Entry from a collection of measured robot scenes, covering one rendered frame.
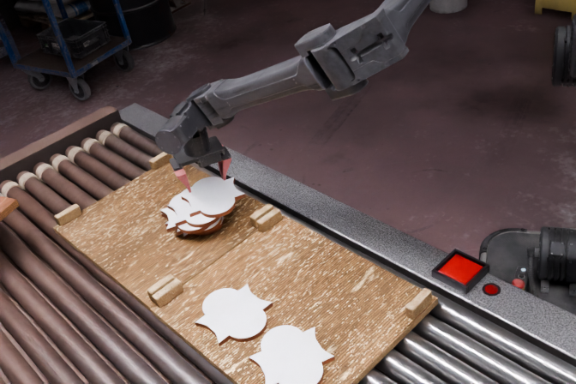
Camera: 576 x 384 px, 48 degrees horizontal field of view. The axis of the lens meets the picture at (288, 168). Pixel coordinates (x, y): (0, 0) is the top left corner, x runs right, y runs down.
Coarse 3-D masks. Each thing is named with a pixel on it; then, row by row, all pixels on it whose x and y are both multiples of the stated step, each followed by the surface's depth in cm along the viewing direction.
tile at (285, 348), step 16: (272, 336) 112; (288, 336) 111; (304, 336) 111; (272, 352) 109; (288, 352) 108; (304, 352) 108; (320, 352) 107; (272, 368) 106; (288, 368) 106; (304, 368) 105; (320, 368) 105
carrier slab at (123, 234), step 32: (128, 192) 158; (160, 192) 156; (64, 224) 151; (96, 224) 149; (128, 224) 147; (160, 224) 145; (224, 224) 142; (96, 256) 139; (128, 256) 138; (160, 256) 136; (192, 256) 134; (128, 288) 129
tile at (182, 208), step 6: (186, 192) 144; (180, 198) 143; (174, 204) 141; (180, 204) 141; (186, 204) 141; (174, 210) 140; (180, 210) 139; (186, 210) 139; (180, 216) 137; (186, 216) 137; (198, 216) 136; (204, 216) 136; (180, 222) 136; (186, 222) 137; (192, 222) 135; (198, 222) 135; (204, 222) 134; (210, 222) 135
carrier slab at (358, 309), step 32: (288, 224) 138; (224, 256) 133; (256, 256) 131; (288, 256) 130; (320, 256) 128; (352, 256) 127; (192, 288) 126; (256, 288) 124; (288, 288) 122; (320, 288) 121; (352, 288) 120; (384, 288) 118; (416, 288) 117; (160, 320) 122; (192, 320) 119; (288, 320) 116; (320, 320) 115; (352, 320) 113; (384, 320) 112; (416, 320) 111; (224, 352) 112; (256, 352) 111; (352, 352) 108; (384, 352) 107
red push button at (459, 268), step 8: (456, 256) 123; (448, 264) 122; (456, 264) 121; (464, 264) 121; (472, 264) 121; (440, 272) 121; (448, 272) 120; (456, 272) 120; (464, 272) 120; (472, 272) 119; (464, 280) 118
